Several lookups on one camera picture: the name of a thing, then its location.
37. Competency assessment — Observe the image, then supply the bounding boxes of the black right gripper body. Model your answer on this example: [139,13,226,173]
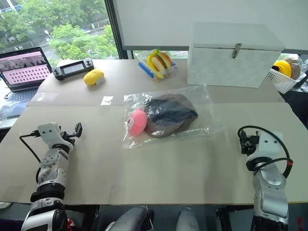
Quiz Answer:
[245,134,260,154]

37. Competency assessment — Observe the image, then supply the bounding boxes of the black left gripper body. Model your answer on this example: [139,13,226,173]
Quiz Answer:
[59,129,78,146]

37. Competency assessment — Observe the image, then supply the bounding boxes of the dark grey cap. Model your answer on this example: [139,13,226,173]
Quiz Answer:
[143,93,199,139]

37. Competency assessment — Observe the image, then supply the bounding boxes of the clear plastic bag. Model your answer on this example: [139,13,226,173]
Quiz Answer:
[122,83,227,150]

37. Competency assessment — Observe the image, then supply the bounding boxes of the yellow and white plush toy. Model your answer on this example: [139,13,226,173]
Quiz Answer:
[83,68,107,87]

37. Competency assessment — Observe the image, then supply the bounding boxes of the black handheld controller with screen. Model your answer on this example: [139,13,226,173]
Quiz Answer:
[52,58,95,81]

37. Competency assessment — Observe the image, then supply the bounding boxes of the pink plush toy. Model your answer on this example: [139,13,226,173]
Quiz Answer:
[126,108,148,137]

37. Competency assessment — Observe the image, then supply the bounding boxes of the white perforated plastic basket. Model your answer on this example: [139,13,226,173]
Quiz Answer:
[266,59,308,95]

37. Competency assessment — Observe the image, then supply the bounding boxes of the white box with lid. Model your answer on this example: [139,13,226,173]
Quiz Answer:
[187,22,285,90]

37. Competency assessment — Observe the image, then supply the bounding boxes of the open laptop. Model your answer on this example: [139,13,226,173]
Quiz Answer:
[0,46,53,104]

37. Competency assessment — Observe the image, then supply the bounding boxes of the yellow round toy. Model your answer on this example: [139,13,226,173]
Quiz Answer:
[272,60,293,79]

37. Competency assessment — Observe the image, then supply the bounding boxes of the brown round toy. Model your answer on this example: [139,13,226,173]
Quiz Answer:
[281,56,302,80]

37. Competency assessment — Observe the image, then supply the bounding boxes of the clear plastic container blue clips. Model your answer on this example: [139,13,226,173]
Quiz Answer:
[137,51,179,83]

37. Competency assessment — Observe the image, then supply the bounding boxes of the metal box latch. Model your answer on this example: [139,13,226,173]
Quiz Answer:
[231,43,243,59]

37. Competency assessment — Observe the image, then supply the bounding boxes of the yellow toy banana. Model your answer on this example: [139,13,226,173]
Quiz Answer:
[146,49,161,71]

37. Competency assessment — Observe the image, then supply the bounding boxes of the toy hamburger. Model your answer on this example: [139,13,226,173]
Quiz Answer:
[154,51,173,71]

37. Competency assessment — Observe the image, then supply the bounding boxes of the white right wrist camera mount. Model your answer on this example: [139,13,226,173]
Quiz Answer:
[254,130,285,157]

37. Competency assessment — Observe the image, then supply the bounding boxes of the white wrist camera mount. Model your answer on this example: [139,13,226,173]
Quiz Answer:
[254,130,285,157]
[37,123,64,145]

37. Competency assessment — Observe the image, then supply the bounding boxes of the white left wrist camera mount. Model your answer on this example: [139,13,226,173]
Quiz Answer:
[37,123,64,145]

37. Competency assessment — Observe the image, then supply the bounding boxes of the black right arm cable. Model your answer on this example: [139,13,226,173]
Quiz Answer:
[237,125,295,180]

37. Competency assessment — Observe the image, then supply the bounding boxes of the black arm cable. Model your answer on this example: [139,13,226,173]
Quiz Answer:
[237,125,295,180]
[19,129,41,165]

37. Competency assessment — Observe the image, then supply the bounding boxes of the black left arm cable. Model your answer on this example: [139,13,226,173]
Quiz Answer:
[19,129,41,165]

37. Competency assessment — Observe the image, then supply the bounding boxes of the black table bracket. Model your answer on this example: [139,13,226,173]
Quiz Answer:
[215,206,230,227]

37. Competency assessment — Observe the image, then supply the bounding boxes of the black window frame post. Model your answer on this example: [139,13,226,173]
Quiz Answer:
[104,0,124,60]

